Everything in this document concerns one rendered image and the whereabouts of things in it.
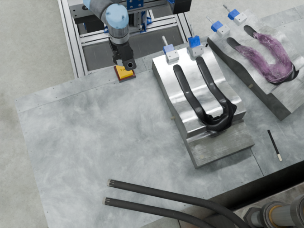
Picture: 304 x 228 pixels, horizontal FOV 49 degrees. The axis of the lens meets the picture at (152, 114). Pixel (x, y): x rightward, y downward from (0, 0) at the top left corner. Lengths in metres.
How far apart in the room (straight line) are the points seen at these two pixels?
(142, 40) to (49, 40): 0.73
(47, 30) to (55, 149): 1.41
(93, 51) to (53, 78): 0.39
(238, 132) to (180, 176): 0.30
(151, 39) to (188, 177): 1.19
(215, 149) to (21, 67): 1.66
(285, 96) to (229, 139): 0.30
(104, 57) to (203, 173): 1.17
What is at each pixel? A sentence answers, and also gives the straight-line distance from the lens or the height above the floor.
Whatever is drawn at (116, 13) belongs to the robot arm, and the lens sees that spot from 1.19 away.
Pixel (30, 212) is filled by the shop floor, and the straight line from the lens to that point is 2.29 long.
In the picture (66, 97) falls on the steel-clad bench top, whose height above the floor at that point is 0.80.
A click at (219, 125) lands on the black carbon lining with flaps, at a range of 1.41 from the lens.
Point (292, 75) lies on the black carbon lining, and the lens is 1.61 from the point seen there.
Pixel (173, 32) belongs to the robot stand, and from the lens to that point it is 2.37.
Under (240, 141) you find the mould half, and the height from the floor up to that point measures 0.86.
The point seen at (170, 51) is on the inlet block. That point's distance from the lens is 1.48.
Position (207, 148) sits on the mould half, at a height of 0.86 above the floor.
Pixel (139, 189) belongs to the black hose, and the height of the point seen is 0.86.
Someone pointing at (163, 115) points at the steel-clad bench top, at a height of 0.80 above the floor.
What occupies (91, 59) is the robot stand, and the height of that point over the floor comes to 0.21.
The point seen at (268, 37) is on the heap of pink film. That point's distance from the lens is 1.61.
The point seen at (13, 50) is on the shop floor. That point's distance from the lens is 2.69.
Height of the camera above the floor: 2.18
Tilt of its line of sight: 70 degrees down
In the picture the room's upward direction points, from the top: 5 degrees clockwise
